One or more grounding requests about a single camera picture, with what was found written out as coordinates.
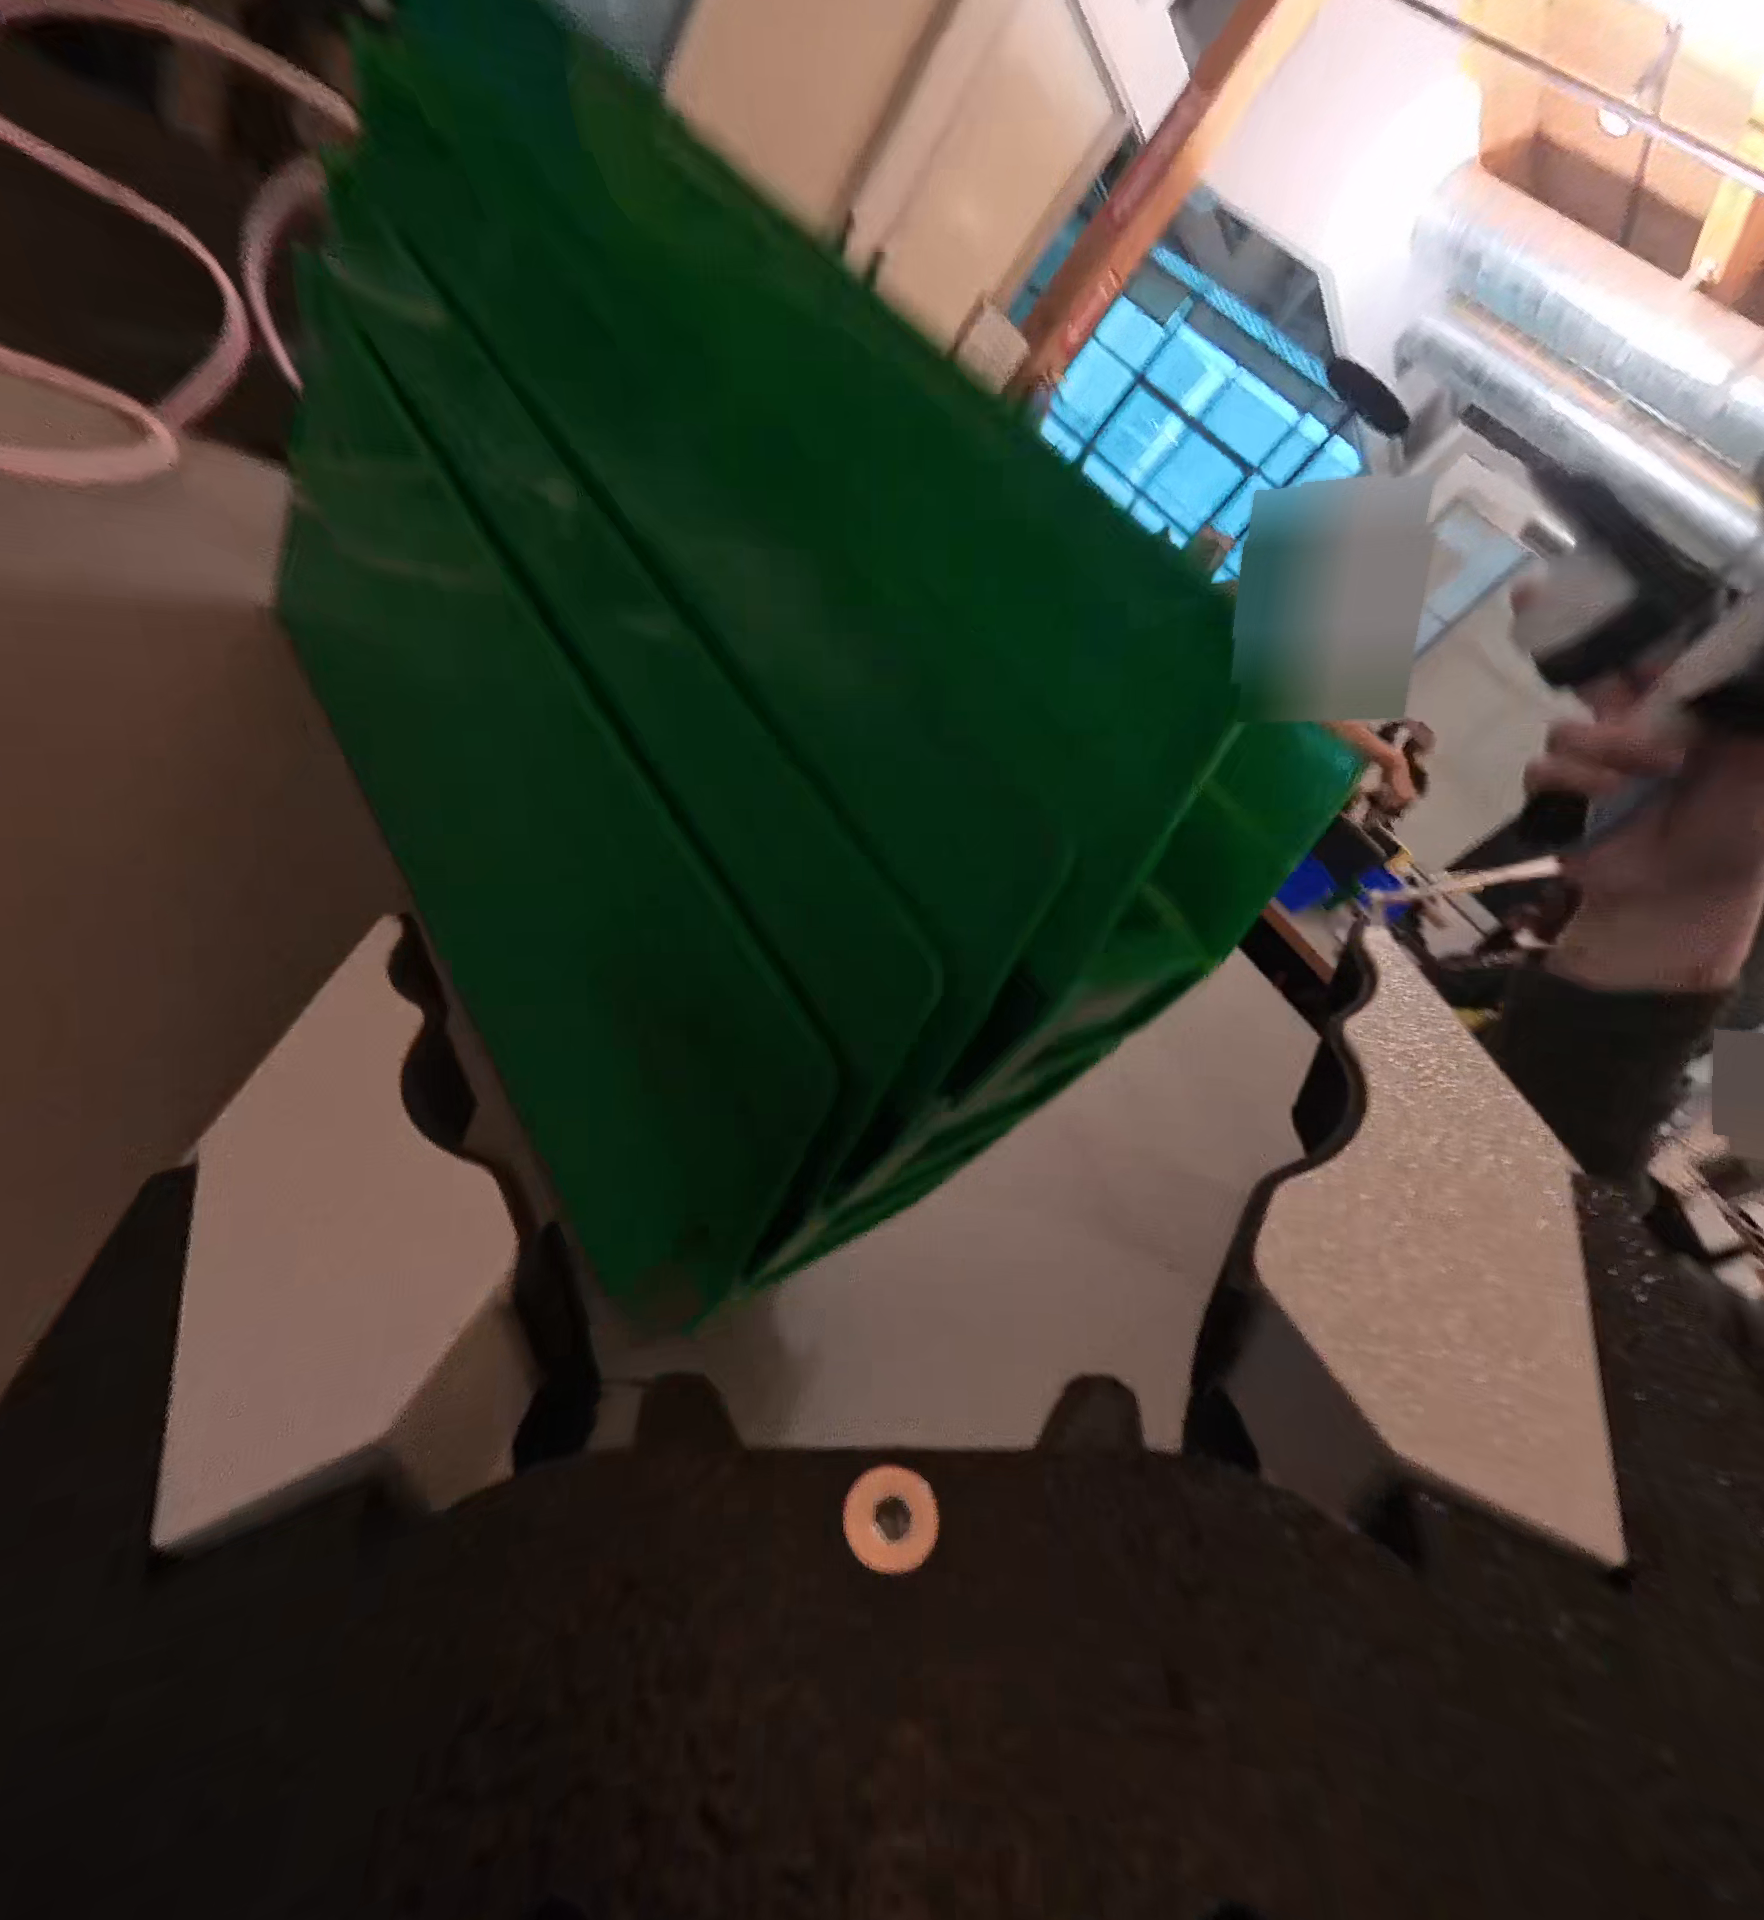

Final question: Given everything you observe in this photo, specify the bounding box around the person's right hand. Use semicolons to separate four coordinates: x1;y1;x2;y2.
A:
1524;685;1764;996

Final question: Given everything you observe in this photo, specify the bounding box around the pink cable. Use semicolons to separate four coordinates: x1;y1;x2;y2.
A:
0;0;366;489

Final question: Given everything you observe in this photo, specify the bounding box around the white door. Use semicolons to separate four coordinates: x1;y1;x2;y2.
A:
665;0;1140;360

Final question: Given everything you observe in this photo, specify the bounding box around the wooden support post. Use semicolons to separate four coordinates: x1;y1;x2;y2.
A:
1009;0;1327;403

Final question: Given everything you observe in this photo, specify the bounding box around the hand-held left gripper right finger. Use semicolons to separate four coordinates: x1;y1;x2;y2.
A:
1184;922;1632;1570

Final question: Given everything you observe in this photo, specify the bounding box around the silver air duct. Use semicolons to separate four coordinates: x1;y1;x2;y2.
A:
1398;163;1764;589

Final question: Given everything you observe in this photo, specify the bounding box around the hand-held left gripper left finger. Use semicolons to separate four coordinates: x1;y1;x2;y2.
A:
151;913;593;1555

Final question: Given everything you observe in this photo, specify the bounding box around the black sprinkler pipe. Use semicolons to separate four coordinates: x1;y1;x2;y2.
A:
1398;0;1764;228

